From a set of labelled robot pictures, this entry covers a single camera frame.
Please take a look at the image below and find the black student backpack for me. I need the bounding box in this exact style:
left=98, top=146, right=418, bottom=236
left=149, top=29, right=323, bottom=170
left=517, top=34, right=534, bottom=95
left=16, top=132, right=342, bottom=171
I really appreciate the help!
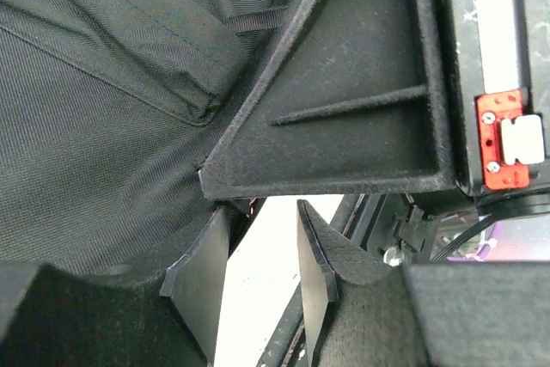
left=1, top=0, right=293, bottom=274

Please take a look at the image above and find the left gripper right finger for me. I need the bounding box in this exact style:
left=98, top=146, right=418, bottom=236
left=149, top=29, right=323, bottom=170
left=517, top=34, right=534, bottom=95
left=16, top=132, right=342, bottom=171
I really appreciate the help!
left=297, top=200, right=549, bottom=366

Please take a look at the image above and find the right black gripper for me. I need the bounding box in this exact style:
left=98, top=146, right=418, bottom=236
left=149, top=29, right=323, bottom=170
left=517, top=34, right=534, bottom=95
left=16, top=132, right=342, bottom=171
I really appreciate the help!
left=437, top=0, right=549, bottom=217

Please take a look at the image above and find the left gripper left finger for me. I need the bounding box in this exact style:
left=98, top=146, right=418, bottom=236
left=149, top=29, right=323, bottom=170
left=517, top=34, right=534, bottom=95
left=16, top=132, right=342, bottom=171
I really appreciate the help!
left=1, top=207, right=230, bottom=366

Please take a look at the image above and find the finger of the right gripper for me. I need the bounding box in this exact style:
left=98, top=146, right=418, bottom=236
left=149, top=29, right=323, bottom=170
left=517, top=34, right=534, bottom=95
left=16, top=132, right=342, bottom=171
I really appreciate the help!
left=199, top=0, right=455, bottom=200

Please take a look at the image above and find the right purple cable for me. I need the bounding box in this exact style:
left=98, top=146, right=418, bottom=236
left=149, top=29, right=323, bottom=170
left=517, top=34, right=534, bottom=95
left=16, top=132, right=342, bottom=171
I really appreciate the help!
left=446, top=229, right=502, bottom=263

